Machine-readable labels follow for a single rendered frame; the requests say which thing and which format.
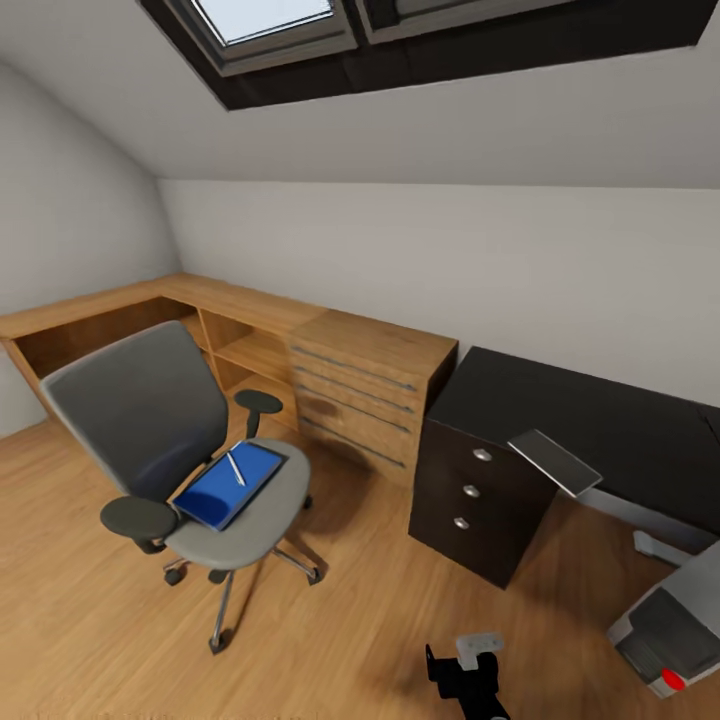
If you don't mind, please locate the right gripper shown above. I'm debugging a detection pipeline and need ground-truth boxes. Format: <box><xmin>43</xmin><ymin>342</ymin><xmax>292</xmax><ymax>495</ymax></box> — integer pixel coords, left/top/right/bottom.
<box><xmin>426</xmin><ymin>644</ymin><xmax>499</xmax><ymax>711</ymax></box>

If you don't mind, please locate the swivel chair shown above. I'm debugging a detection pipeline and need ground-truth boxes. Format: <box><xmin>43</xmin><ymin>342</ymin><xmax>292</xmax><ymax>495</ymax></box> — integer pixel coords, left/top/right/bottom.
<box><xmin>39</xmin><ymin>321</ymin><xmax>320</xmax><ymax>656</ymax></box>

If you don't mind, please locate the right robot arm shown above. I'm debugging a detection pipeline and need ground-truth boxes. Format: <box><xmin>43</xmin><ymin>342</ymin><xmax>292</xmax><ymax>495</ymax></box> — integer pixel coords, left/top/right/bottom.
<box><xmin>426</xmin><ymin>632</ymin><xmax>512</xmax><ymax>720</ymax></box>

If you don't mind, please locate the folder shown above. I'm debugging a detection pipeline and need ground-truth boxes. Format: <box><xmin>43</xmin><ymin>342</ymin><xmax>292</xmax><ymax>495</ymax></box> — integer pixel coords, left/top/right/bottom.
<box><xmin>173</xmin><ymin>442</ymin><xmax>281</xmax><ymax>533</ymax></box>

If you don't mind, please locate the desktop computer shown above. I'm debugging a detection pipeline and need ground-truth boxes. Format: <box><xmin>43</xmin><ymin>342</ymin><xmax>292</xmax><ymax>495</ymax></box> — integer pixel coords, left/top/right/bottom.
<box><xmin>606</xmin><ymin>541</ymin><xmax>720</xmax><ymax>699</ymax></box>

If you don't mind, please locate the notebook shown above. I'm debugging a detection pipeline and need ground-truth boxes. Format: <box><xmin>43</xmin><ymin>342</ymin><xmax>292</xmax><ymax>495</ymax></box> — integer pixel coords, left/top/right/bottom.
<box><xmin>509</xmin><ymin>429</ymin><xmax>603</xmax><ymax>498</ymax></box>

